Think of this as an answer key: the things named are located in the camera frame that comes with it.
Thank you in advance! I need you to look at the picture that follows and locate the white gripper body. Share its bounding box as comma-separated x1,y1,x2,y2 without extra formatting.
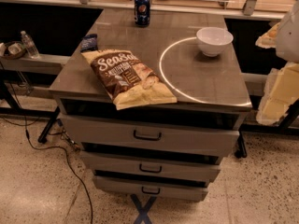
276,0,299,63

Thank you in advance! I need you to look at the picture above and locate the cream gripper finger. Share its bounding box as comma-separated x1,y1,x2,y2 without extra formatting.
255,22,279,49
256,63,299,125

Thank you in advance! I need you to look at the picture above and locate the white bowl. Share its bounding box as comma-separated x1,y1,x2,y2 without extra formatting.
196,27,234,57

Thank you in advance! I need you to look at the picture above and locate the brown sea salt chip bag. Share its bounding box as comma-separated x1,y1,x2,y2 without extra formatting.
82,49,177,110

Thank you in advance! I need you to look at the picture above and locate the small dark blue snack bag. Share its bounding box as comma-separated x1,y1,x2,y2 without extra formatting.
80,34,98,52

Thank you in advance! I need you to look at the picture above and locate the grey drawer cabinet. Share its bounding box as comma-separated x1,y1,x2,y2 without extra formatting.
50,8,251,201

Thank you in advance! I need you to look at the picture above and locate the blue pepsi can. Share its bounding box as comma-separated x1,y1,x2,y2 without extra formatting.
135,0,150,26

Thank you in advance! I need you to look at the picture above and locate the blue tape cross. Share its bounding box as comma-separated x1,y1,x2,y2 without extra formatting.
131,194,156,224

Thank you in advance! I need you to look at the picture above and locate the clear plastic water bottle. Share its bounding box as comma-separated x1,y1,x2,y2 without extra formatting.
21,31,39,59

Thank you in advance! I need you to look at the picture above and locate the round tray with items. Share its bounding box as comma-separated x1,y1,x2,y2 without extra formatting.
0,41,26,60

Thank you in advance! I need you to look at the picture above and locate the middle drawer black handle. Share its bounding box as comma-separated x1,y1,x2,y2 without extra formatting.
139,163,163,174

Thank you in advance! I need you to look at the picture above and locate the drawer black handle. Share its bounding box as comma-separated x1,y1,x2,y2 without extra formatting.
133,130,162,141
141,187,161,195
139,163,163,174

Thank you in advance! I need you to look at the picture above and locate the top drawer black handle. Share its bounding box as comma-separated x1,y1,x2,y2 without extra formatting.
133,130,162,141

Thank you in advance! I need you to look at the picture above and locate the bottom drawer black handle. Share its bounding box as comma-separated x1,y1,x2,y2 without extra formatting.
141,187,161,195

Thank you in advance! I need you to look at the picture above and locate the black floor cable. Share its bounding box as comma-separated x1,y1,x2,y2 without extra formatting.
0,63,94,224

